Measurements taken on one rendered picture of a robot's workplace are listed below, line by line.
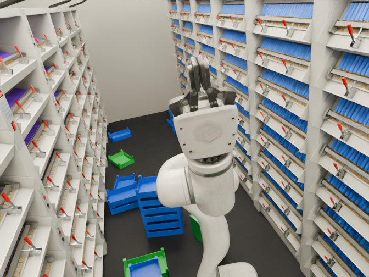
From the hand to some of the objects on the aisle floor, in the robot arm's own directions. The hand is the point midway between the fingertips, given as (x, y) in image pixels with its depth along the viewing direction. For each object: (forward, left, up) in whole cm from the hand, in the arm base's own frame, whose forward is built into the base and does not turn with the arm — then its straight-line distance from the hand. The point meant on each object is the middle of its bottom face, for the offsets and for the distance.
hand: (198, 72), depth 42 cm
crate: (+48, -106, -160) cm, 198 cm away
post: (+81, -63, -158) cm, 189 cm away
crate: (+45, -90, -155) cm, 185 cm away
